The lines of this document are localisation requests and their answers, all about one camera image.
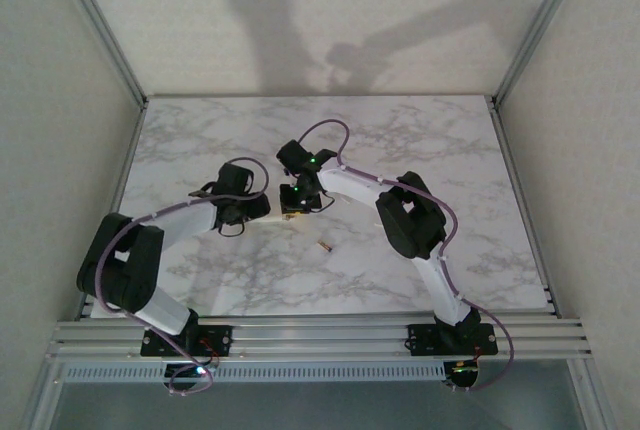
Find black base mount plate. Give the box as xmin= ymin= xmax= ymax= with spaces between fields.
xmin=407 ymin=323 xmax=500 ymax=356
xmin=140 ymin=324 xmax=235 ymax=357

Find grey slotted cable duct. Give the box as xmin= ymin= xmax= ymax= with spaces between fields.
xmin=64 ymin=362 xmax=446 ymax=384

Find circuit board with LED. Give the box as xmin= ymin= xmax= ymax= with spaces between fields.
xmin=443 ymin=358 xmax=485 ymax=392
xmin=164 ymin=360 xmax=221 ymax=395

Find aluminium frame leg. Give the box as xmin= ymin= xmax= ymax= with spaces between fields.
xmin=22 ymin=357 xmax=66 ymax=430
xmin=569 ymin=357 xmax=619 ymax=430

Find aluminium frame post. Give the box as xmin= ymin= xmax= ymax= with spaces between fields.
xmin=49 ymin=0 xmax=150 ymax=110
xmin=489 ymin=0 xmax=594 ymax=110

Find aluminium mounting rail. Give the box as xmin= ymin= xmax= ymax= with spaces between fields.
xmin=47 ymin=317 xmax=594 ymax=362

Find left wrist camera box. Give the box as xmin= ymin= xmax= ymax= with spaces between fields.
xmin=217 ymin=162 xmax=255 ymax=197

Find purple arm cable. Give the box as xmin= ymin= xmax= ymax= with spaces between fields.
xmin=298 ymin=119 xmax=516 ymax=394
xmin=93 ymin=157 xmax=270 ymax=396

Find aluminium table side rail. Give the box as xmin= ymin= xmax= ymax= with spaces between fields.
xmin=107 ymin=99 xmax=149 ymax=216
xmin=487 ymin=99 xmax=560 ymax=319

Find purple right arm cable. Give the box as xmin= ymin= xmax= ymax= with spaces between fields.
xmin=298 ymin=119 xmax=516 ymax=394

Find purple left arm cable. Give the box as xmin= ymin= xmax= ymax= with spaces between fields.
xmin=93 ymin=157 xmax=270 ymax=396

